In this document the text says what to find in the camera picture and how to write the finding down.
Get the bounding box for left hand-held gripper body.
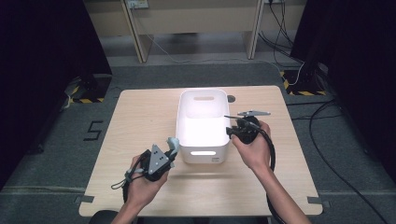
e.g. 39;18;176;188
139;143;172;183

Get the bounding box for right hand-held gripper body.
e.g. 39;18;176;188
233;109;272;146

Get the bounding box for light blue cloth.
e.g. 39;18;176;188
166;136;181;158

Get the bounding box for white plastic bin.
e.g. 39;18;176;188
175;88;232;165

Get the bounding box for person's right hand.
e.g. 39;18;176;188
230;120;273;174

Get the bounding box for person's left hand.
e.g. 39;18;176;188
126;155;171;211

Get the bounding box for stand base with hazard tape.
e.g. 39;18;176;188
64;74;113;105
279;63;328;97

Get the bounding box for black chair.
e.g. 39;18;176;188
88;210;121;224

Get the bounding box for beige wooden desk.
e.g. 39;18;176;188
82;0;307;64

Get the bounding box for black curtain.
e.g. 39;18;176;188
290;0;396;185
0;0;112;190

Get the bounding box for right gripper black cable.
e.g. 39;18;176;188
245;121;286;224

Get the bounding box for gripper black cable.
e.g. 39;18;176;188
110;150;149;203
245;121;286;224

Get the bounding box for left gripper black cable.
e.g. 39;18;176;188
110;150;149;203

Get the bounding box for long black floor cable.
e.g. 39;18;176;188
286;99;390;224

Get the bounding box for black cable bundle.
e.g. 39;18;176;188
258;0;304;67

